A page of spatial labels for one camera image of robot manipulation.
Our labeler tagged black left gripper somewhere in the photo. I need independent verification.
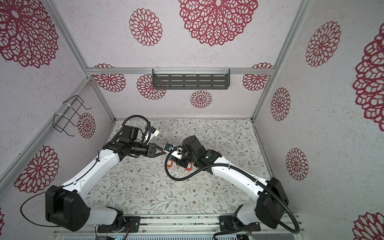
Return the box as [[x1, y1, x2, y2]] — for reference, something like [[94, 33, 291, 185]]
[[130, 142, 167, 158]]

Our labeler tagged red padlock with property label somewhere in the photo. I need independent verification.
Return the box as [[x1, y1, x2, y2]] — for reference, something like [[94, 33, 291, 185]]
[[186, 163, 193, 171]]

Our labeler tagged red padlock with warning label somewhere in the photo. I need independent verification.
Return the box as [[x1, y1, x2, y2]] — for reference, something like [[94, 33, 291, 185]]
[[167, 159, 173, 168]]

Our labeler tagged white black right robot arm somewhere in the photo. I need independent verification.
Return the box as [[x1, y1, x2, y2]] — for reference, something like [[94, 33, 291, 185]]
[[164, 136, 300, 240]]

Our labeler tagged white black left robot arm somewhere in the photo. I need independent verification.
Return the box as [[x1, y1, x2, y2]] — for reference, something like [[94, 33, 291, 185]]
[[41, 116, 164, 232]]

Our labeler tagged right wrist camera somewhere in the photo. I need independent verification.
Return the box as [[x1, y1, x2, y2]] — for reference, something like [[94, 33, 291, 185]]
[[163, 143, 184, 160]]

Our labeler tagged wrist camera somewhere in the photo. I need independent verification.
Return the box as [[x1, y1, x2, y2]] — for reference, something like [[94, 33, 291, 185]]
[[163, 143, 184, 160], [145, 127, 160, 141]]

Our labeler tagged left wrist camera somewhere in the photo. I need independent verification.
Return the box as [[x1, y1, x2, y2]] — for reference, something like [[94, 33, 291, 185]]
[[145, 127, 160, 141]]

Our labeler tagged grey metal wall shelf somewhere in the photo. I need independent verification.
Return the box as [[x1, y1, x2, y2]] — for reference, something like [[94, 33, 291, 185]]
[[152, 68, 231, 90]]

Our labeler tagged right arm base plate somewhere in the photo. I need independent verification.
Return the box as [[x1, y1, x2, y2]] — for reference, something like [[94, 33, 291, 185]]
[[219, 215, 261, 232]]

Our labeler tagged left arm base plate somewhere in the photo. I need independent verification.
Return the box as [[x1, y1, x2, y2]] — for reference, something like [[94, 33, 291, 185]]
[[97, 216, 141, 233]]

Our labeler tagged black wire wall basket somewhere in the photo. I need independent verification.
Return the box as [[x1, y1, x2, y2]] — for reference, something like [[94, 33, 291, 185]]
[[52, 95, 91, 137]]

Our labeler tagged aluminium front rail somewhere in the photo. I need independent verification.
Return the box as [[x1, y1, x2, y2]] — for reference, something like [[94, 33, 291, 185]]
[[52, 213, 306, 236]]

